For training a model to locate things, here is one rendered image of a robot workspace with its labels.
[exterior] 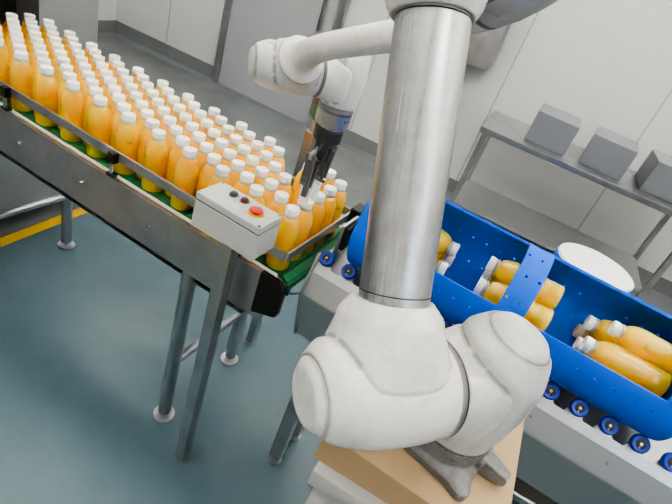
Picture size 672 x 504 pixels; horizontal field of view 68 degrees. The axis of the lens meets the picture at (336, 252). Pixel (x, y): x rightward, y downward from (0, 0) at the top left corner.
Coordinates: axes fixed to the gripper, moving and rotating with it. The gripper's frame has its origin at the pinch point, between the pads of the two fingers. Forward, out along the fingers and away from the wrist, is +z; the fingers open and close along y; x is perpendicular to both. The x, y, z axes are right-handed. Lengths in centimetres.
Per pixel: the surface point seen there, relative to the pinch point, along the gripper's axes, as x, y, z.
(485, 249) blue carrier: -48, 23, 0
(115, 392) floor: 47, -16, 111
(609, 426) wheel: -94, -2, 15
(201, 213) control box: 15.8, -24.5, 6.5
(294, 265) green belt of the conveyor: -3.8, -3.2, 21.3
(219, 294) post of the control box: 7.2, -21.5, 29.7
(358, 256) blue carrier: -20.9, -3.9, 7.2
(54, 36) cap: 123, 15, 2
